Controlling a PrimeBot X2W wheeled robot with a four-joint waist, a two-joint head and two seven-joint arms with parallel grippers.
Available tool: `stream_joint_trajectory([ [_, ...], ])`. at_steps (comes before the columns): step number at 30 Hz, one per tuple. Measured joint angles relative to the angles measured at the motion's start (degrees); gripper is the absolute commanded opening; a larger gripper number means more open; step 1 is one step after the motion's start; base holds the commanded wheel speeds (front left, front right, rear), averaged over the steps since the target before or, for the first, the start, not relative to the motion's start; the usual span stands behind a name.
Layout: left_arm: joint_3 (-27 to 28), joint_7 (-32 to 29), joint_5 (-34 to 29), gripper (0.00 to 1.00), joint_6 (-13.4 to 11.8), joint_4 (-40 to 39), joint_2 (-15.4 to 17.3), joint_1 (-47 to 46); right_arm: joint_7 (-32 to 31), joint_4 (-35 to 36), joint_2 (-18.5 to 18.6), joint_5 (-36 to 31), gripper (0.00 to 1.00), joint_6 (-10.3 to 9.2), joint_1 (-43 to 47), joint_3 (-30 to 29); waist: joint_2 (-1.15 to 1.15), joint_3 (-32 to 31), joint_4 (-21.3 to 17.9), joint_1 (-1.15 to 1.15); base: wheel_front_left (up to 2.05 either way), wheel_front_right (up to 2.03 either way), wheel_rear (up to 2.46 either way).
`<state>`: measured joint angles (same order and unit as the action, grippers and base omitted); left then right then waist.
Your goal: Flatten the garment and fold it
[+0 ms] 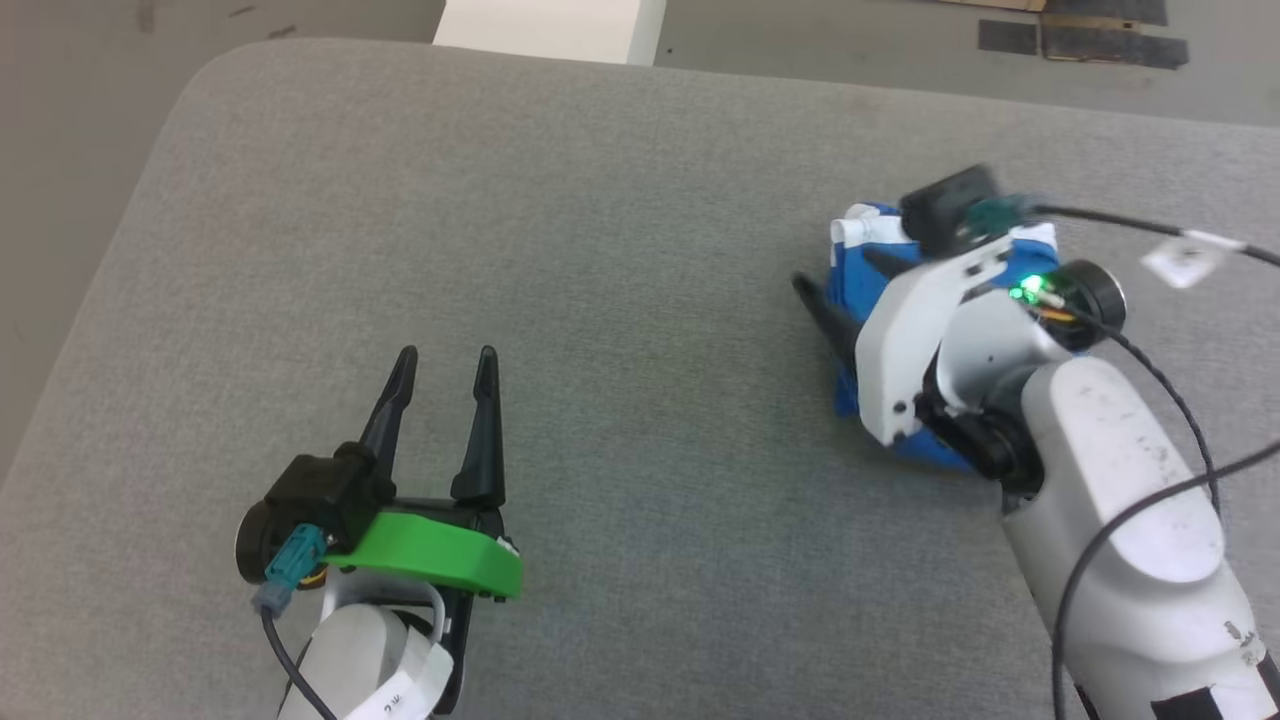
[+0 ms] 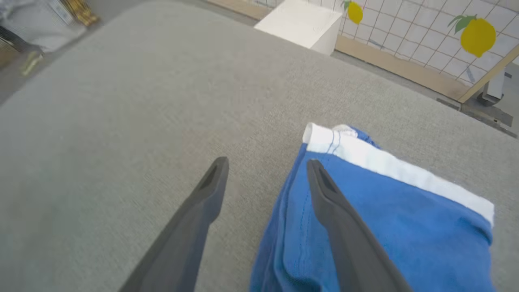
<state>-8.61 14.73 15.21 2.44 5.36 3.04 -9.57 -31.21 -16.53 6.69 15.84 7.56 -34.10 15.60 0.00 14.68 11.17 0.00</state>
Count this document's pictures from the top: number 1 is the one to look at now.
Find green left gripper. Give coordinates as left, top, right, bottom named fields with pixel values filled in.
left=325, top=345, right=525, bottom=715

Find blue cloth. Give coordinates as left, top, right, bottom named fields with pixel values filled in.
left=825, top=203, right=1061, bottom=473

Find black camera cable with tag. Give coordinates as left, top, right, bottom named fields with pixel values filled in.
left=1025, top=203, right=1280, bottom=291

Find white box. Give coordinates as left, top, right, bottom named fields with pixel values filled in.
left=432, top=0, right=669, bottom=67

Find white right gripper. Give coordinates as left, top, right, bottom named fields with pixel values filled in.
left=792, top=240, right=1059, bottom=448

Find dark floor mat piece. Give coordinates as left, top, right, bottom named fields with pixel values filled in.
left=1046, top=0, right=1170, bottom=28
left=1040, top=24, right=1191, bottom=71
left=977, top=19, right=1042, bottom=57

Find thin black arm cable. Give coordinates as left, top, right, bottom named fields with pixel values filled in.
left=1035, top=290, right=1280, bottom=720

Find black cable with teal plug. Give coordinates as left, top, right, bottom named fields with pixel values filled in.
left=253, top=524, right=339, bottom=720

